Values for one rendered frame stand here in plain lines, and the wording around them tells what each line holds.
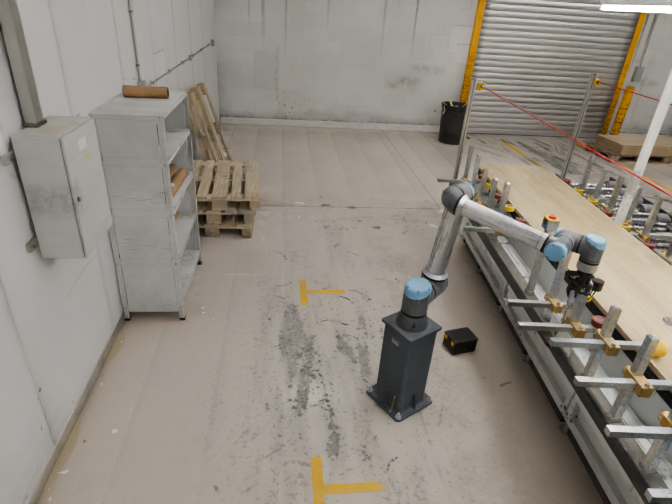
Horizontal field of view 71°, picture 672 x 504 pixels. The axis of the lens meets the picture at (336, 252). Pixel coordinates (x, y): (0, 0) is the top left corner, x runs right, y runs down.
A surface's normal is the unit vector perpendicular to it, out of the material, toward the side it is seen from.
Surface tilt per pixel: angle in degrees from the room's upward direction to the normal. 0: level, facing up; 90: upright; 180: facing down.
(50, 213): 90
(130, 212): 90
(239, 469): 0
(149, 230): 90
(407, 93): 90
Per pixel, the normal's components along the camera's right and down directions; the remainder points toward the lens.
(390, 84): 0.10, 0.47
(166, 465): 0.07, -0.88
